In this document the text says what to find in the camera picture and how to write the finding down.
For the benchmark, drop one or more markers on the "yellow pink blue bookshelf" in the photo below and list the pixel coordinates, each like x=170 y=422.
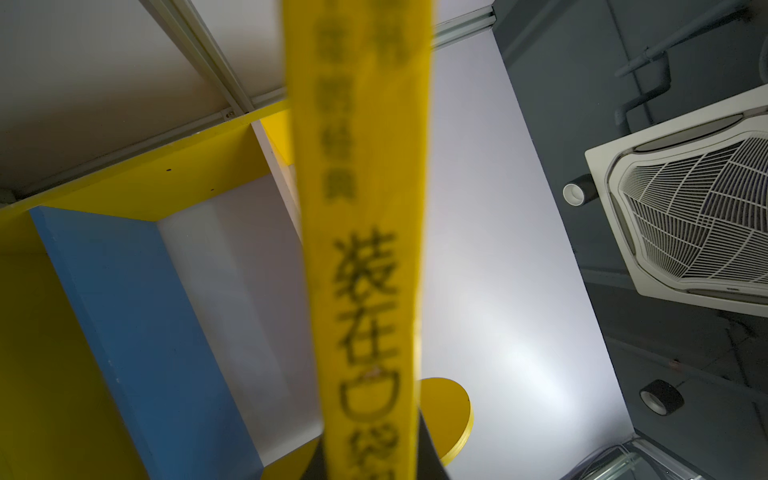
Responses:
x=153 y=318

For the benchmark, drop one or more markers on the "ceiling air conditioner unit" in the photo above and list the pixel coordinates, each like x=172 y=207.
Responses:
x=686 y=201

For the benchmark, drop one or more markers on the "ceiling spotlight upper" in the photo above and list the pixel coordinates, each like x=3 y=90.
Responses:
x=580 y=191

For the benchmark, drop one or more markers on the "ceiling spotlight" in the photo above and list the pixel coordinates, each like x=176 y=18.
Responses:
x=580 y=191
x=661 y=397

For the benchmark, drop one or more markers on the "ceiling spotlight lower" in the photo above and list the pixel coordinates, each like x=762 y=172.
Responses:
x=661 y=397

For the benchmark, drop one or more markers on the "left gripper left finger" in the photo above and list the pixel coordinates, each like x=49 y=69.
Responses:
x=316 y=468

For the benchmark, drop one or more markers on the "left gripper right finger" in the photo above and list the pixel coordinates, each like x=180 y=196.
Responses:
x=429 y=466

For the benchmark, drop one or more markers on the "yellow cartoon cover book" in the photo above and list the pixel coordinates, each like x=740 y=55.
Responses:
x=358 y=77

